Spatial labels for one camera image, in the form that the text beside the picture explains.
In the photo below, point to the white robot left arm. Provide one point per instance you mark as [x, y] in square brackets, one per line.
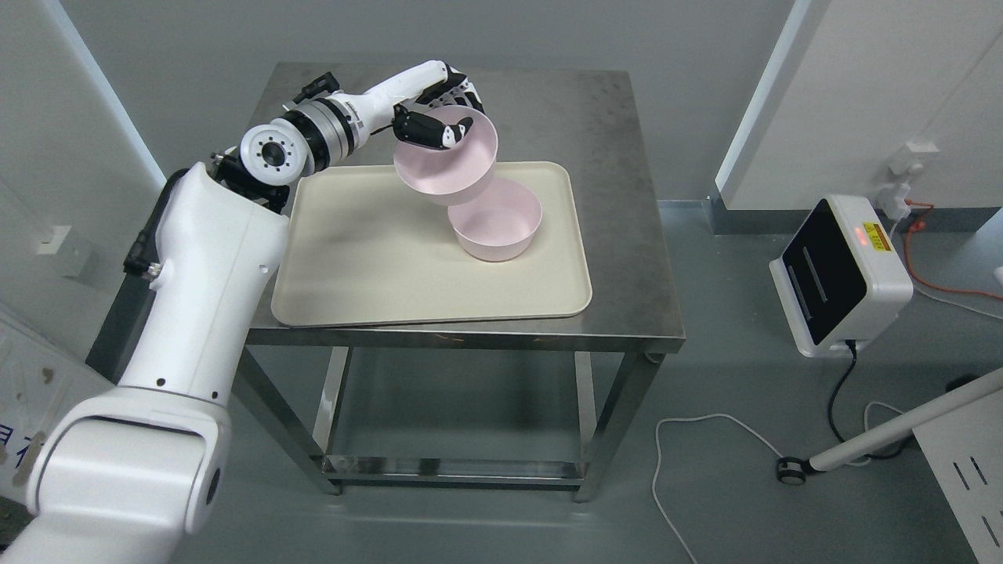
[125, 475]

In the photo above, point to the white stand leg with caster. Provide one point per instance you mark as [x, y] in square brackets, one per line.
[794, 470]

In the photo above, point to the white sign board blue text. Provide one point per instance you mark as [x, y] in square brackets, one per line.
[39, 385]

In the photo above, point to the white black box device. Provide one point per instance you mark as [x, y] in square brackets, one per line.
[840, 279]

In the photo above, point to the pink bowl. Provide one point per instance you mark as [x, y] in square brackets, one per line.
[457, 175]
[500, 223]

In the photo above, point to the stainless steel table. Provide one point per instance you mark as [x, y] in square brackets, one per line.
[586, 121]

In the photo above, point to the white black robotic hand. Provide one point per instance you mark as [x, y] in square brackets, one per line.
[394, 104]

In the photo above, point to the beige plastic tray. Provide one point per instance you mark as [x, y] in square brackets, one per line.
[364, 250]

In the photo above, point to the white perforated panel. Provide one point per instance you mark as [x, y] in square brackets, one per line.
[964, 451]

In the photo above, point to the white wall switch box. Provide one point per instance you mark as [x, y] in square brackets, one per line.
[68, 252]

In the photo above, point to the white wall socket plug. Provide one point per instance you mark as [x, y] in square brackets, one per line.
[909, 161]

